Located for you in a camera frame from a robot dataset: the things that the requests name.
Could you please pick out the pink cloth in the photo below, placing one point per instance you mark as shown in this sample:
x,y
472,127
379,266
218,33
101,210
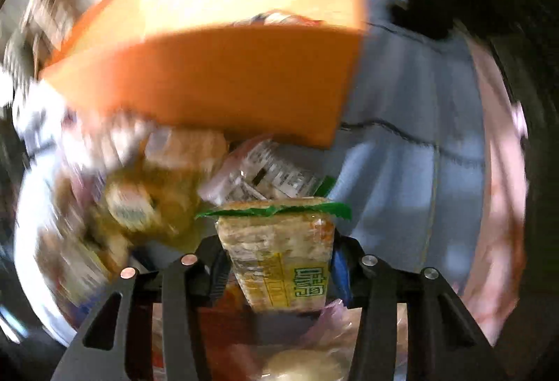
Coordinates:
x,y
498,188

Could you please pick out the red blue snack packet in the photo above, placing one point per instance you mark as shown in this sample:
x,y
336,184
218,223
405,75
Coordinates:
x,y
288,19

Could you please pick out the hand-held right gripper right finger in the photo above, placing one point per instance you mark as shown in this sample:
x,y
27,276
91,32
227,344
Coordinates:
x,y
339,272

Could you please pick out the orange box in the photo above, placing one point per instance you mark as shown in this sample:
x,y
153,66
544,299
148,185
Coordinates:
x,y
218,79

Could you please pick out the cracker packet with green seal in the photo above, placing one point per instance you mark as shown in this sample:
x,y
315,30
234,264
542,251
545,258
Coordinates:
x,y
270,245

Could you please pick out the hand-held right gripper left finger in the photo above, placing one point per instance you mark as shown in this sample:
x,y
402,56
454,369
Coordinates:
x,y
217,278

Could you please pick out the pink white snack packet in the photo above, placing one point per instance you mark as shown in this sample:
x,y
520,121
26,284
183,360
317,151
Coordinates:
x,y
270,171

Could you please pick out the blue striped cloth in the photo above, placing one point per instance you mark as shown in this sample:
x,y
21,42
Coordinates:
x,y
401,101

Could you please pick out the yellow white snack packet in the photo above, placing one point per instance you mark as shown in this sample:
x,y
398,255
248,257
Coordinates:
x,y
78,271

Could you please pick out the round bread packet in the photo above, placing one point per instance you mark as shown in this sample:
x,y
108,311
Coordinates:
x,y
301,368

